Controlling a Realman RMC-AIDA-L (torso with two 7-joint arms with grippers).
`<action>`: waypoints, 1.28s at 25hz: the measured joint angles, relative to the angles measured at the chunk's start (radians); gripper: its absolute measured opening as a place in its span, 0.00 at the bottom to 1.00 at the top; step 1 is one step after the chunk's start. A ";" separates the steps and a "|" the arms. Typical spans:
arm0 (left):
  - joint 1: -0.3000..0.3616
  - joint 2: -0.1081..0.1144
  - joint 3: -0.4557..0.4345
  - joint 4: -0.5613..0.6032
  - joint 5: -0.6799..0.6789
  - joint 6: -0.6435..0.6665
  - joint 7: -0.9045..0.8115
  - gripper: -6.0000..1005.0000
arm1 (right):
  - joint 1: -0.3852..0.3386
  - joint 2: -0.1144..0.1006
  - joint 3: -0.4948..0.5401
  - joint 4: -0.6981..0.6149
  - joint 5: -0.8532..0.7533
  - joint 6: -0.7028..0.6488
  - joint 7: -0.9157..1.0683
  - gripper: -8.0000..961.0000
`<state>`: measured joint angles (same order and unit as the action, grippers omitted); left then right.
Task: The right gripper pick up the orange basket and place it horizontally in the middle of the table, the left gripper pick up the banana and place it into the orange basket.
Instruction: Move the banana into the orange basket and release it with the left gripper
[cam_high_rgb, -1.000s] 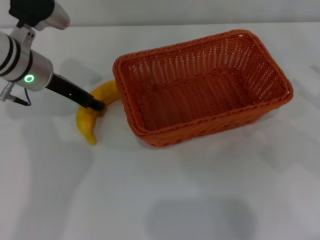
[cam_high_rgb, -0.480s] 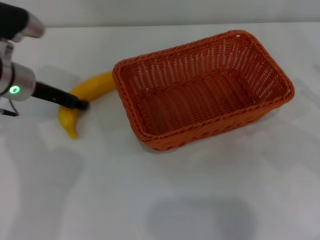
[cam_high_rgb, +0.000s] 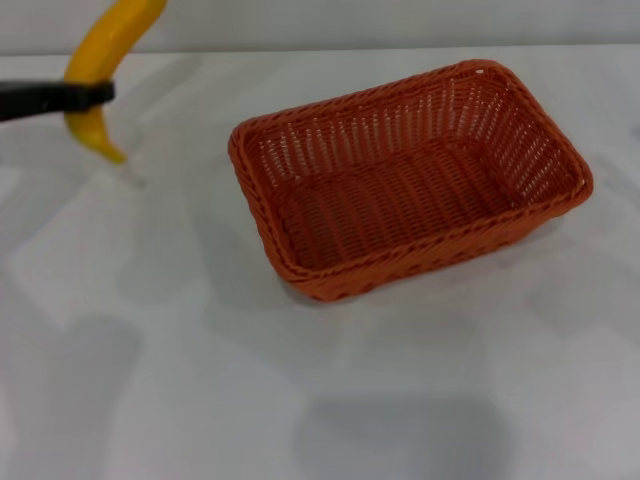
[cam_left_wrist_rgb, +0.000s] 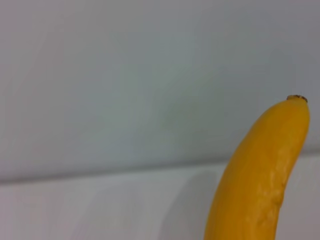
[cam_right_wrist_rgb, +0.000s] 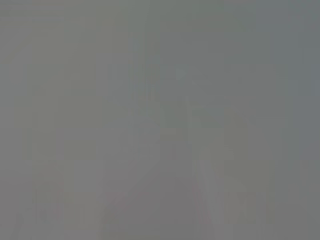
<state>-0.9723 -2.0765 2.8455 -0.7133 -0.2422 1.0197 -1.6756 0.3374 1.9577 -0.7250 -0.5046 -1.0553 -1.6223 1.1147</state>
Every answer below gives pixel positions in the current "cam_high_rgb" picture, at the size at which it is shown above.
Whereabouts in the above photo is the orange woven plastic basket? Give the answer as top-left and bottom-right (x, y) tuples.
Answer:
(228, 58), (595, 304)

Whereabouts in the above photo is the yellow banana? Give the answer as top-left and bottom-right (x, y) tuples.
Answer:
(63, 0), (169, 165)

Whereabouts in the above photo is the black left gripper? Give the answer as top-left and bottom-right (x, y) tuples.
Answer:
(0, 81), (117, 123)

